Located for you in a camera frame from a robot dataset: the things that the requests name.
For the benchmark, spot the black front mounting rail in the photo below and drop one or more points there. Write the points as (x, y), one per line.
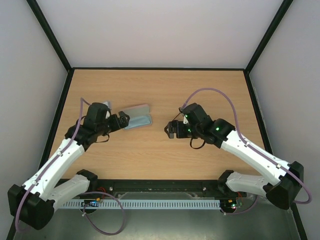
(203, 188)

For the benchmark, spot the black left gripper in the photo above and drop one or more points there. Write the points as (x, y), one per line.
(118, 125)

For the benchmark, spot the light blue cleaning cloth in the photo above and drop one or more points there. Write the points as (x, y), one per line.
(139, 121)

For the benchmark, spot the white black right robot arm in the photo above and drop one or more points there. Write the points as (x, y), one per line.
(279, 181)

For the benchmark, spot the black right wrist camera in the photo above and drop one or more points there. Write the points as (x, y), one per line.
(194, 114)

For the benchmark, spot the black right corner frame post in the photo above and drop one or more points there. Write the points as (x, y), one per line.
(276, 20)

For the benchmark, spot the black corner frame post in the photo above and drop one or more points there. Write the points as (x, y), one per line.
(38, 13)
(276, 20)

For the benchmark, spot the black left corner frame post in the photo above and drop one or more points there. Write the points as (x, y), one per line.
(38, 13)

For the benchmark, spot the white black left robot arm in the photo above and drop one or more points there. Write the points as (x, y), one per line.
(39, 197)

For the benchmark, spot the grey metal front plate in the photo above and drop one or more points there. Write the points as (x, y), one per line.
(263, 222)

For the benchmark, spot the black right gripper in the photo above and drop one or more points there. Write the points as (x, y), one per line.
(175, 129)

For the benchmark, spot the light blue slotted cable duct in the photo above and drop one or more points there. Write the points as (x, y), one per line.
(144, 204)

